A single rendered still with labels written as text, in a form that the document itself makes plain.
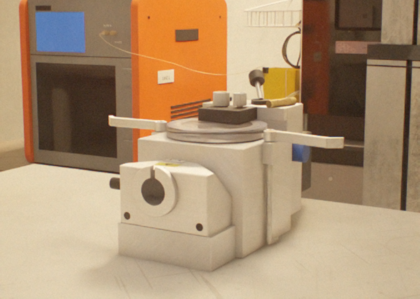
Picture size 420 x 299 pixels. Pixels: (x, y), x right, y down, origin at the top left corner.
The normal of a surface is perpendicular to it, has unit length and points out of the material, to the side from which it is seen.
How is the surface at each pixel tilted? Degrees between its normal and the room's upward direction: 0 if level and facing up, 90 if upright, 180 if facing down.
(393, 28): 90
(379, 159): 90
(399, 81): 90
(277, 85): 93
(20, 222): 0
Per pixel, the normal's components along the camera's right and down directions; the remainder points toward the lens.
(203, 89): 0.87, 0.08
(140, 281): 0.00, -0.99
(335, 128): -0.50, 0.14
